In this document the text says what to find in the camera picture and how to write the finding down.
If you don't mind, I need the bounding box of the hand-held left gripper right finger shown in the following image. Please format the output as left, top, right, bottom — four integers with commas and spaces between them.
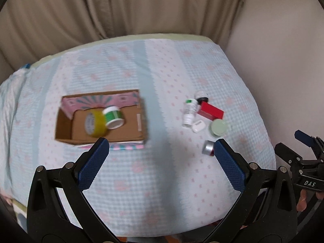
199, 138, 298, 243

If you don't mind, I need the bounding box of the small white case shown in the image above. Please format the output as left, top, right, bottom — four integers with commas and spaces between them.
192, 120, 206, 133

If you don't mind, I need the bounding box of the green and white jar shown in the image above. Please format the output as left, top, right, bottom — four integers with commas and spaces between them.
102, 106, 124, 129

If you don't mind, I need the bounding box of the pale green round lid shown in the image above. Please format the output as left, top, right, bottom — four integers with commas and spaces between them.
208, 119, 228, 137

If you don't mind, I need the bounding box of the person's right hand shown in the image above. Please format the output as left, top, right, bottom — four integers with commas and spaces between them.
297, 189, 308, 212

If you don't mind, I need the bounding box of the red rectangular box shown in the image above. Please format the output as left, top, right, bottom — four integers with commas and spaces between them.
197, 101, 225, 121

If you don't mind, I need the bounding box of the cardboard box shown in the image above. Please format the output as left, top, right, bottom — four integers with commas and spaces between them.
55, 89, 149, 150

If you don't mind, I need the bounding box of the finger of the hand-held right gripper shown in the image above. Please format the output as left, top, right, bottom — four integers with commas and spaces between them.
294, 130, 324, 160
274, 142, 305, 169

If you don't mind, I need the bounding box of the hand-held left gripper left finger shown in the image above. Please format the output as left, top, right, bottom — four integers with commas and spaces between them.
26, 137, 120, 243

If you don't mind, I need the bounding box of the pale green mattress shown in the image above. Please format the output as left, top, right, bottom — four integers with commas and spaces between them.
30, 32, 215, 68

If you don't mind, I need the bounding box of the yellow tape roll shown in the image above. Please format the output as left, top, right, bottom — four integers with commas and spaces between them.
84, 109, 110, 137

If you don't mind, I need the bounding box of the beige curtain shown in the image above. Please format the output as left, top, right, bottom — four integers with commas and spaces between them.
0, 0, 250, 69

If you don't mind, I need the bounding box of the silver and red small jar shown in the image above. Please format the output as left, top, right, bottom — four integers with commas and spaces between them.
202, 140, 216, 157

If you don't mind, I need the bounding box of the white bottle with green label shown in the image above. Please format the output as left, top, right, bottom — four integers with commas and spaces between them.
183, 99, 199, 128

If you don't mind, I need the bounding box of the pink dotted light blue blanket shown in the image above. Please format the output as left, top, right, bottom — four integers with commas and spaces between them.
0, 37, 278, 239

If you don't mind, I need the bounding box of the dark bottle with white cap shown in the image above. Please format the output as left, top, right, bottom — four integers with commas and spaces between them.
195, 91, 209, 105

